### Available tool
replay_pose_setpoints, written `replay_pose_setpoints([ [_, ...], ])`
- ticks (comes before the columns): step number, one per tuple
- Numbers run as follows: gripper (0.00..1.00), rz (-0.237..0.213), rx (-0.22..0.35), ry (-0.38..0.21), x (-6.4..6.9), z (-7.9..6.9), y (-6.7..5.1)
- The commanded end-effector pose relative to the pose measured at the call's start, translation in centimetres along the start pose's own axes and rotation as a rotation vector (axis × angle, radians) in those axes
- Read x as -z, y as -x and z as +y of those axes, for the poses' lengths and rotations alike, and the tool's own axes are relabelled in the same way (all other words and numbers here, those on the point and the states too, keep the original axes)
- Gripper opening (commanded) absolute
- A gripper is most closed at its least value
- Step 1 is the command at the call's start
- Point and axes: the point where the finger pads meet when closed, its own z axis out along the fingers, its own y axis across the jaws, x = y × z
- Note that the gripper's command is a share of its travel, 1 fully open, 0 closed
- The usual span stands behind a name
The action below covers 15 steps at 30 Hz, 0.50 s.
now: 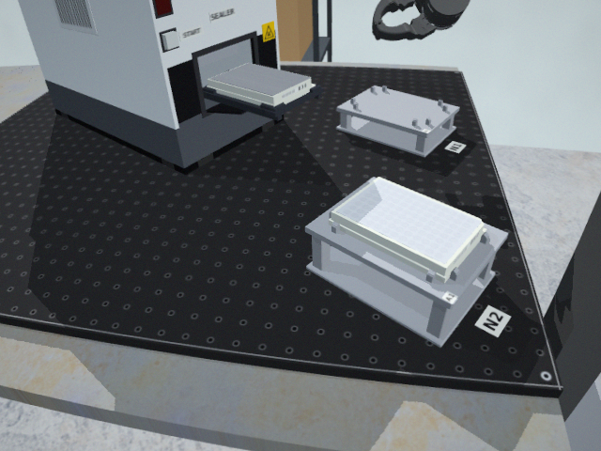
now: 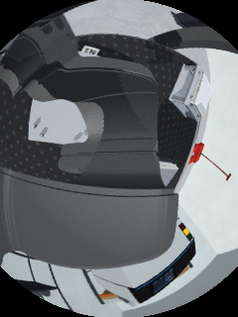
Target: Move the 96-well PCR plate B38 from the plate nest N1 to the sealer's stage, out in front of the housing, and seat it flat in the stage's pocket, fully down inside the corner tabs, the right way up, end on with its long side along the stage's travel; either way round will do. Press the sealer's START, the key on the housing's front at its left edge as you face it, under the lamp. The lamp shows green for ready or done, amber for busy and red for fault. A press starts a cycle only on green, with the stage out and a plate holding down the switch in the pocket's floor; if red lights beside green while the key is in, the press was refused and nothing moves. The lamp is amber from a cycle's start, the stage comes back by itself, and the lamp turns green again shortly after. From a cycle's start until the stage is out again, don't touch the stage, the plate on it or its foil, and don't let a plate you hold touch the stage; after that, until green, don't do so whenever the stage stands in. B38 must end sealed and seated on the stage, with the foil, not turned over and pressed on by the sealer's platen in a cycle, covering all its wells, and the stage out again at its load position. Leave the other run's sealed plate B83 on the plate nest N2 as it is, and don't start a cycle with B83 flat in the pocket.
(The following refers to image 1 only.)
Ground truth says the white foil-sealed well plate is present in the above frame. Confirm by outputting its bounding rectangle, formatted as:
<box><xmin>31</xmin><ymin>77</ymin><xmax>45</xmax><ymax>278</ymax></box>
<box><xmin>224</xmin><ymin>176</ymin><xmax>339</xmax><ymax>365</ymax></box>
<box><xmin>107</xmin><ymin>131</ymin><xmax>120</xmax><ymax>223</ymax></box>
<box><xmin>329</xmin><ymin>177</ymin><xmax>486</xmax><ymax>284</ymax></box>

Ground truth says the white label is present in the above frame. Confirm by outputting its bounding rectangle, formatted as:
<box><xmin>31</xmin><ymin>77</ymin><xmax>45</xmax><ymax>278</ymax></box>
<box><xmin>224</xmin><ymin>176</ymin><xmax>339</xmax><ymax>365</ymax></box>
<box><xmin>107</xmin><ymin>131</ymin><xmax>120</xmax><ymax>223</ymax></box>
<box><xmin>445</xmin><ymin>141</ymin><xmax>466</xmax><ymax>153</ymax></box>
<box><xmin>474</xmin><ymin>305</ymin><xmax>510</xmax><ymax>337</ymax></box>

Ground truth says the grey foil seal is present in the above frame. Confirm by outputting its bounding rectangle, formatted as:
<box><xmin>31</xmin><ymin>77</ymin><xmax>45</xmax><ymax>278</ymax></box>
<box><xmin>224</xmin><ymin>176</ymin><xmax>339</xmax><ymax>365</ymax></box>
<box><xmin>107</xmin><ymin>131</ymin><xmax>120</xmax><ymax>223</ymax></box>
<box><xmin>210</xmin><ymin>63</ymin><xmax>311</xmax><ymax>96</ymax></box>

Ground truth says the black perforated breadboard table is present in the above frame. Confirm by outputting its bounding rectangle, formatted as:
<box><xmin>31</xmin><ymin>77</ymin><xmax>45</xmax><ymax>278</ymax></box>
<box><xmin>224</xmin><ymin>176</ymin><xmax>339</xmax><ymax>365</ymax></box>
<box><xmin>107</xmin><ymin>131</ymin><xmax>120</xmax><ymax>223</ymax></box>
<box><xmin>0</xmin><ymin>65</ymin><xmax>563</xmax><ymax>398</ymax></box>

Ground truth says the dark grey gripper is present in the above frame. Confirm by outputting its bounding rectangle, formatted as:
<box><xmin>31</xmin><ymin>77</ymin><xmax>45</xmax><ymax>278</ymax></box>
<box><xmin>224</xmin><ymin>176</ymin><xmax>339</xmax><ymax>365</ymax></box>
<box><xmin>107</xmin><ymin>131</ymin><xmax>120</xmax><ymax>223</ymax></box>
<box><xmin>372</xmin><ymin>0</ymin><xmax>470</xmax><ymax>40</ymax></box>

